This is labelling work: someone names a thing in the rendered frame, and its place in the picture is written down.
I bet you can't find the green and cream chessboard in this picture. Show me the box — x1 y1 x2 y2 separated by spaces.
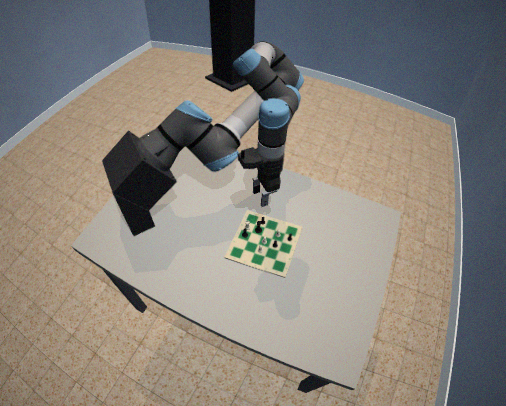
225 210 302 278

